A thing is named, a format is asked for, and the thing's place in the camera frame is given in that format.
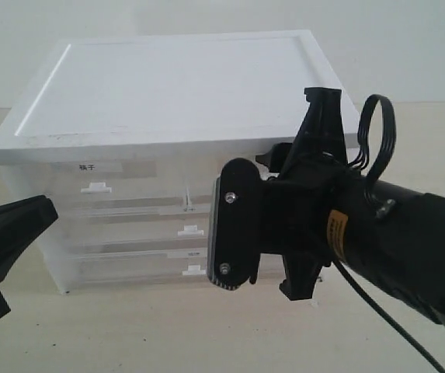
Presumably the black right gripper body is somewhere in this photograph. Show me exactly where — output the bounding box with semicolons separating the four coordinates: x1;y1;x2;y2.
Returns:
259;154;348;301

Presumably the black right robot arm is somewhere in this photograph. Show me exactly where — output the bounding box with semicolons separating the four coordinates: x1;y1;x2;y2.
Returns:
257;87;445;327

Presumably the clear bottom wide drawer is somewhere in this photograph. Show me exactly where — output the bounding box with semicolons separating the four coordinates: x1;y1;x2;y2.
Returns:
57;248;285;291

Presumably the clear wide drawer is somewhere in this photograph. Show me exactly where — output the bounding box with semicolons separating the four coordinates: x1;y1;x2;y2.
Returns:
57;248;285;291
37;204;210;255

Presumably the clear middle wide drawer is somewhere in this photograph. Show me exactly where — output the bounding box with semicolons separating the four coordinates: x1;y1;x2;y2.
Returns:
37;204;210;255

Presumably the white plastic drawer cabinet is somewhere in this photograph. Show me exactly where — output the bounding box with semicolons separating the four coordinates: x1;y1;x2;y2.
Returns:
0;29;358;295

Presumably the black ribbon cable loop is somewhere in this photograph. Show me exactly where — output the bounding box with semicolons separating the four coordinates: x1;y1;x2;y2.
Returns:
356;94;397;183

